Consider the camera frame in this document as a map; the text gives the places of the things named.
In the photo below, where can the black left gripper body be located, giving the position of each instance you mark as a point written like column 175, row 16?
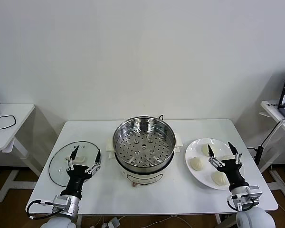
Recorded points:
column 77, row 175

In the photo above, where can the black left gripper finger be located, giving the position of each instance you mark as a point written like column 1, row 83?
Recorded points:
column 72, row 158
column 97, row 160

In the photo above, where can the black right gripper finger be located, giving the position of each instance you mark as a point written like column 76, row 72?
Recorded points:
column 212, row 155
column 234, row 152

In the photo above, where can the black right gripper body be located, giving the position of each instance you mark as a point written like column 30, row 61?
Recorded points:
column 232, row 173

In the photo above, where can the white steamed baozi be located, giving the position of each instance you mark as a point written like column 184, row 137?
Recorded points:
column 218, row 179
column 197, row 164
column 205, row 149
column 226, row 157

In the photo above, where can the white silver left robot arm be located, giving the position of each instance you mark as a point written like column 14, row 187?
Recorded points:
column 75, row 209

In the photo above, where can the perforated steel steamer basket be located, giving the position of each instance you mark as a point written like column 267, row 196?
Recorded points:
column 145, row 146

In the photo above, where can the round white plate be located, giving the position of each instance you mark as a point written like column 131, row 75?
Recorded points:
column 196, row 148

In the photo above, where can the black hanging power adapter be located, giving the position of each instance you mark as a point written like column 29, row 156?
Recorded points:
column 259, row 153

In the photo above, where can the white table leg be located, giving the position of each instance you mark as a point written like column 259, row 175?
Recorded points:
column 79, row 222
column 218, row 218

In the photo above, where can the white electric cooker pot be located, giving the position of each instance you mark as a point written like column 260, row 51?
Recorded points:
column 142, row 178

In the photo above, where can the white side desk with label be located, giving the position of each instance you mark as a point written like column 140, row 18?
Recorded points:
column 272, row 111

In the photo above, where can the white floor power strip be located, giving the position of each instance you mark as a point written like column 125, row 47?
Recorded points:
column 112, row 223

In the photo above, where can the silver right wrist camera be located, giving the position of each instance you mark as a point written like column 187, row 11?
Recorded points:
column 255, row 192

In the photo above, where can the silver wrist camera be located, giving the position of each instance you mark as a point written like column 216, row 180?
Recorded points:
column 255, row 192
column 60, row 203

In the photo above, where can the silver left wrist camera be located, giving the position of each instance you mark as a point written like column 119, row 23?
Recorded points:
column 60, row 203

